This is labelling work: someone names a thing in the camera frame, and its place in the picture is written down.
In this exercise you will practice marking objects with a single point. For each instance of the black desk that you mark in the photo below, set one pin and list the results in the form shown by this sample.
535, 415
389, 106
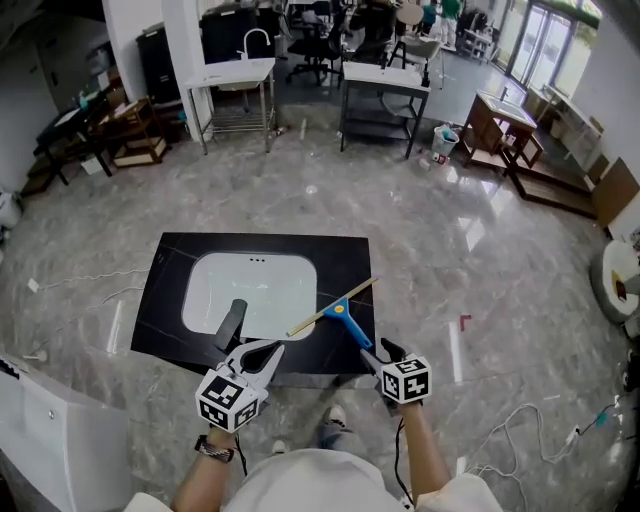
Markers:
65, 130

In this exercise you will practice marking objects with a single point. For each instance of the white shell chair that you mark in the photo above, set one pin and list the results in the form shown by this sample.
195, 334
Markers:
425, 50

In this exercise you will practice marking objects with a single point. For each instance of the white waste bin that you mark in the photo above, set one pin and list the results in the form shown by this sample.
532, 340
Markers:
444, 145

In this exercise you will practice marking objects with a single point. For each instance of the person's white shirt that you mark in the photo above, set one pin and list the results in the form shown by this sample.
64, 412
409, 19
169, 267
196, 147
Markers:
310, 485

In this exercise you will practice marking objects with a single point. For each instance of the person's white right shoe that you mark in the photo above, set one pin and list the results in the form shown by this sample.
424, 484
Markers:
335, 415

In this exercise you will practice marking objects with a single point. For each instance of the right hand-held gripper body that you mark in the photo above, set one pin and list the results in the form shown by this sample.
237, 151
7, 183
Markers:
407, 380

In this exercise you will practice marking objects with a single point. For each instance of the person's white left shoe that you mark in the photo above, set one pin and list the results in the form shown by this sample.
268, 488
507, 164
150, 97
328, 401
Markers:
279, 446

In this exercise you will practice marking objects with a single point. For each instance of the white cardboard box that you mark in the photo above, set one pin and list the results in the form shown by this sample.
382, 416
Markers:
91, 165

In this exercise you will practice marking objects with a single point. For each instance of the round stool on tripod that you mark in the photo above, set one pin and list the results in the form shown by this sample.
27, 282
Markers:
410, 15

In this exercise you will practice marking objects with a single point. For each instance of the brown wooden board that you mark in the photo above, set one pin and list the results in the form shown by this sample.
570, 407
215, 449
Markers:
617, 192

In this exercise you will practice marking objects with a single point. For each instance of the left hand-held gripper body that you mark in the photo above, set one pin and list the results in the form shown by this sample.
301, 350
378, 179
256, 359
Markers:
227, 400

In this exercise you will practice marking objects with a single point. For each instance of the black trolley with white top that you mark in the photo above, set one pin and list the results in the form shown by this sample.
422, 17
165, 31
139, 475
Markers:
385, 77

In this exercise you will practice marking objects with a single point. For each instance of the blue and yellow squeegee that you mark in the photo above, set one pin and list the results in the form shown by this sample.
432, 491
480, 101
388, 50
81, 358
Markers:
342, 315

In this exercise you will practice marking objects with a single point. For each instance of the small white plastic part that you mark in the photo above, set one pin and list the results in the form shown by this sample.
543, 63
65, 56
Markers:
37, 356

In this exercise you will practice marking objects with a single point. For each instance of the person's right forearm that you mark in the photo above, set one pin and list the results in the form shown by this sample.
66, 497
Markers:
425, 455

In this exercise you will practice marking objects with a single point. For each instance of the glass double door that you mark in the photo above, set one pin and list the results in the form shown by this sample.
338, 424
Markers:
545, 45

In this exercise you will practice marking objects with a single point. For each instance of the wooden vanity cabinet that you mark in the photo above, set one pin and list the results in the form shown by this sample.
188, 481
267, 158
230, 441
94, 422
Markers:
485, 125

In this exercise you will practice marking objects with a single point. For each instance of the black office chair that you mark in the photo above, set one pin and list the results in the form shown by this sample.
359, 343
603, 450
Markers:
312, 45

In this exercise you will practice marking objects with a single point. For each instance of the white power plug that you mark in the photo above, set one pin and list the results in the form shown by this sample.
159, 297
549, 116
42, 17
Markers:
33, 285

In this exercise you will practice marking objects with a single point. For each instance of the person's blue jeans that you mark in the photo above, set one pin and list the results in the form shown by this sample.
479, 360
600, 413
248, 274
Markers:
335, 435

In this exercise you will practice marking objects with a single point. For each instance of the white toilet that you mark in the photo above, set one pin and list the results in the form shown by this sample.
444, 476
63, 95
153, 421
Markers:
10, 207

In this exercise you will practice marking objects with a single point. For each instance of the long white table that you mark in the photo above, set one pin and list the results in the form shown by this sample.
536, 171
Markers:
575, 112

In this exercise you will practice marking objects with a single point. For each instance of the black cabinet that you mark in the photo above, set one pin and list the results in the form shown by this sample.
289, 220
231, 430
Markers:
225, 35
157, 65

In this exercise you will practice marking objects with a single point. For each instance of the person's white shoe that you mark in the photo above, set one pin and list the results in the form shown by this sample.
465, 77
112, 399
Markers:
335, 415
279, 446

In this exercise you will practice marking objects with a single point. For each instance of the dark wooden platform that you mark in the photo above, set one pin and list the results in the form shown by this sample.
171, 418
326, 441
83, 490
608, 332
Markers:
555, 192

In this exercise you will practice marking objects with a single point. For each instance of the round white tub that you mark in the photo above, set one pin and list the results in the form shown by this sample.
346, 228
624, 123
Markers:
612, 285

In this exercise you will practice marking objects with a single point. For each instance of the black stone table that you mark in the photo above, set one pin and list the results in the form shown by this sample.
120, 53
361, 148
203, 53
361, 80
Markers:
165, 310

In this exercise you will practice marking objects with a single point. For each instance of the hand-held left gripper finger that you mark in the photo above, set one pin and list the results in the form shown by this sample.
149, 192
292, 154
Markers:
237, 352
272, 367

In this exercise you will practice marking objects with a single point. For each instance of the black bathtub faucet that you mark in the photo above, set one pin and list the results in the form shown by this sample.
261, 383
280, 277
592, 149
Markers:
9, 367

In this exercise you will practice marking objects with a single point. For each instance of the person's left forearm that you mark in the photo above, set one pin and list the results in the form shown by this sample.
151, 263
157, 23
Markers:
197, 480

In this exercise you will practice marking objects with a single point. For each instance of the black mesh chair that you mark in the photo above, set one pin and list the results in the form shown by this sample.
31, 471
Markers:
372, 32

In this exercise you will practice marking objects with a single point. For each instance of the white freestanding bathtub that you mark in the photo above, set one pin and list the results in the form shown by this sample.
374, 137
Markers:
55, 450

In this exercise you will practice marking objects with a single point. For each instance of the black basin faucet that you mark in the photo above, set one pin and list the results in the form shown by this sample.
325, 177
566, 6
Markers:
231, 322

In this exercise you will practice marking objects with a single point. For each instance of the steel-frame white sink stand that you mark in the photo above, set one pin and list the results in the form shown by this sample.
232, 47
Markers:
232, 75

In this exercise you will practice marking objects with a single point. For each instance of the wooden shelf rack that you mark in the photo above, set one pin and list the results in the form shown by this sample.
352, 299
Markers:
135, 137

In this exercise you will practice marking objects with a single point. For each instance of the white sink basin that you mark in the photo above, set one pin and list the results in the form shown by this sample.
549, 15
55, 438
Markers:
260, 290

